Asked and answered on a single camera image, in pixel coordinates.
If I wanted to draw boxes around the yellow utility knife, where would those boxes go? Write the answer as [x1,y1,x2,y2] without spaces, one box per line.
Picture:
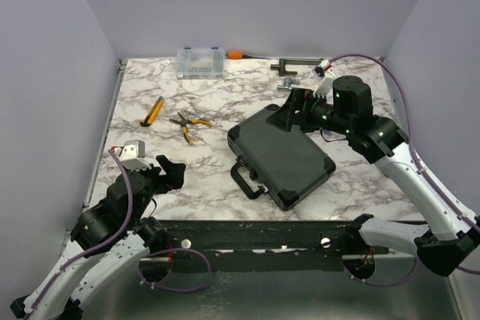
[139,96,164,127]

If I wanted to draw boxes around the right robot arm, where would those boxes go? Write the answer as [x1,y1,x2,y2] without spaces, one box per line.
[266,76,479,277]

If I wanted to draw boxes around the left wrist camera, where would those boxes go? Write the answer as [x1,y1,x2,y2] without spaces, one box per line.
[111,140,151,171]

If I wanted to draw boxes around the clear plastic organizer box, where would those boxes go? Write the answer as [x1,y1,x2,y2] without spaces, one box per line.
[175,47,225,79]

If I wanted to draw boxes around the yellow black pliers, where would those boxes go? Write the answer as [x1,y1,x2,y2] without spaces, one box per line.
[169,112,212,145]

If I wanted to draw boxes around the black poker set case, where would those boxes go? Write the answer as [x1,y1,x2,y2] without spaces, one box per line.
[227,104,336,211]

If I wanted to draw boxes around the orange handled screwdriver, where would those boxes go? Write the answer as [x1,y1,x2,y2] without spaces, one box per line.
[226,51,268,60]

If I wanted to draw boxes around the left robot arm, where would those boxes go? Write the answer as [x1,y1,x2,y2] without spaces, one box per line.
[10,155,186,319]

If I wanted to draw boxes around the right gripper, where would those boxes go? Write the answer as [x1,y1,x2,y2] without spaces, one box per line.
[265,86,352,135]

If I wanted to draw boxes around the black T-handle tool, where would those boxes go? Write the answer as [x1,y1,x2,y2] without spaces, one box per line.
[270,58,323,76]

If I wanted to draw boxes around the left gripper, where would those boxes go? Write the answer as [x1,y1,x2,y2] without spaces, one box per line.
[124,154,186,226]

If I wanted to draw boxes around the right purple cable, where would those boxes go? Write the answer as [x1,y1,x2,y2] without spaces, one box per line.
[325,54,480,286]

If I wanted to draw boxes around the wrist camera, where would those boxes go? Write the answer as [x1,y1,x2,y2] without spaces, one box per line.
[111,140,151,171]
[313,59,337,98]

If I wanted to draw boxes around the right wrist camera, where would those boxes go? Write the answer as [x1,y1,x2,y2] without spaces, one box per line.
[313,59,337,98]

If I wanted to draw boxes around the black mounting rail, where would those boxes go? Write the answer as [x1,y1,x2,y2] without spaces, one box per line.
[139,220,388,273]

